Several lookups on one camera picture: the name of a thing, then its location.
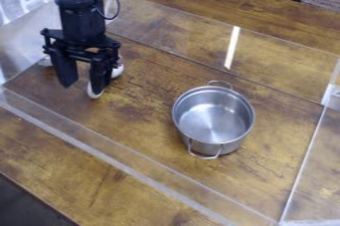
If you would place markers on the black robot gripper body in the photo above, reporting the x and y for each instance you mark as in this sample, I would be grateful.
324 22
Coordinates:
83 22

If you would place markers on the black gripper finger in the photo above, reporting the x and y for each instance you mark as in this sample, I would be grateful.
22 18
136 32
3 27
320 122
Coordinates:
66 68
100 75

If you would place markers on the white plush mushroom red cap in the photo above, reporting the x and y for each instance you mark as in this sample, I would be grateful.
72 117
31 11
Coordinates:
116 72

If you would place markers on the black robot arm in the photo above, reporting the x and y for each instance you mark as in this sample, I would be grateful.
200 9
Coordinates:
106 50

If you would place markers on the silver steel pot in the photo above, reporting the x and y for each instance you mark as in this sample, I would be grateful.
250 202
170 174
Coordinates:
214 118

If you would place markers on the spoon with green handle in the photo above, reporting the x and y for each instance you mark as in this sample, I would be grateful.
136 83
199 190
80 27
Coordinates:
46 62

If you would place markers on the clear acrylic barrier front wall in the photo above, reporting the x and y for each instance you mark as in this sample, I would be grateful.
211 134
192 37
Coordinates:
160 177

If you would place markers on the clear acrylic right wall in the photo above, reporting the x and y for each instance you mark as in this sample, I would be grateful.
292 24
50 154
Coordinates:
314 200

